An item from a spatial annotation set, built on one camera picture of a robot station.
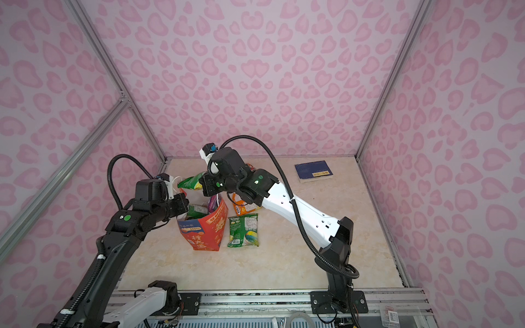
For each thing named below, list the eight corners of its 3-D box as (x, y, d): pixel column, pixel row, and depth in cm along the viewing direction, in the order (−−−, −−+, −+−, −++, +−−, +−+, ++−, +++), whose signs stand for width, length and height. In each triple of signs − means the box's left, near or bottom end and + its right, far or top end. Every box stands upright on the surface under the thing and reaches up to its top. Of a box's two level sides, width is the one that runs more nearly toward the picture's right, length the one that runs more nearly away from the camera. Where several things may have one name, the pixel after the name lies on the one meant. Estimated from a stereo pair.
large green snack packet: (226, 247, 88) (225, 244, 85) (231, 216, 97) (230, 213, 95) (257, 247, 88) (257, 244, 85) (259, 216, 97) (258, 213, 95)
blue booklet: (300, 183, 111) (300, 181, 109) (294, 167, 119) (294, 164, 117) (333, 178, 113) (334, 176, 111) (325, 162, 121) (325, 160, 119)
